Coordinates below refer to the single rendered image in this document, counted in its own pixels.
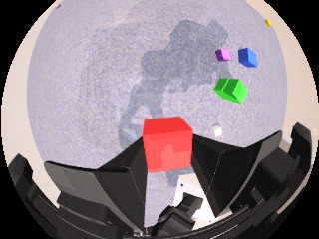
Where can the small purple cube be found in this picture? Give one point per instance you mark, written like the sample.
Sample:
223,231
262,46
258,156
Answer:
223,55

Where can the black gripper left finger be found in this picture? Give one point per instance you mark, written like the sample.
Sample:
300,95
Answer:
120,184

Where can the red block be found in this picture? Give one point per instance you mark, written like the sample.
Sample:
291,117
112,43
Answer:
167,143

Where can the blue cube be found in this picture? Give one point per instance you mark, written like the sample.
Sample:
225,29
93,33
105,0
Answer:
246,57

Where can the green block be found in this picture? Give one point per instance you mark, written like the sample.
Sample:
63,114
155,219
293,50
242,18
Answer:
219,87
235,91

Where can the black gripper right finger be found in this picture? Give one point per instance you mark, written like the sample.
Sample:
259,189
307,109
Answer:
223,170

